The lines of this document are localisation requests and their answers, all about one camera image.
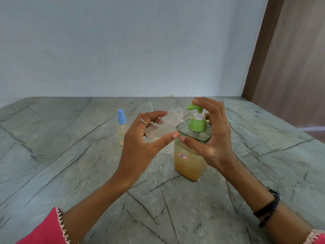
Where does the person's left hand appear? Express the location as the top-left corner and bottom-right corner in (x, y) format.
(115, 111), (180, 186)

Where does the person's right hand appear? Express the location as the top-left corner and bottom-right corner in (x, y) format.
(179, 97), (238, 176)

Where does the green pump soap dispenser bottle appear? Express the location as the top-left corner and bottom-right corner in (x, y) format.
(174, 104), (213, 182)

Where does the small clear plastic bottle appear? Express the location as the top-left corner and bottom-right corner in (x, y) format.
(145, 108), (192, 140)

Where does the person's left forearm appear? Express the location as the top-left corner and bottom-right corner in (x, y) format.
(62, 172), (137, 244)

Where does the person's right forearm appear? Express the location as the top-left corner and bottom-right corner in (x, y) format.
(220, 160), (315, 244)

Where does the small blue-capped spray bottle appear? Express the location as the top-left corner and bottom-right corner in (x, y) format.
(116, 109), (129, 146)

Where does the brown wooden door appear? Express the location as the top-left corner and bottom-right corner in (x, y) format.
(252, 0), (325, 144)

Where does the pink sleeve with lace trim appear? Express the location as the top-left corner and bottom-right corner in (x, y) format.
(303, 229), (325, 244)
(15, 206), (71, 244)

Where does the black thread bracelet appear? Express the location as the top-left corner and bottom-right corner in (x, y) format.
(253, 187), (281, 229)

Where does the dark brown door frame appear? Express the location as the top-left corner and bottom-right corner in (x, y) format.
(241, 0), (285, 102)

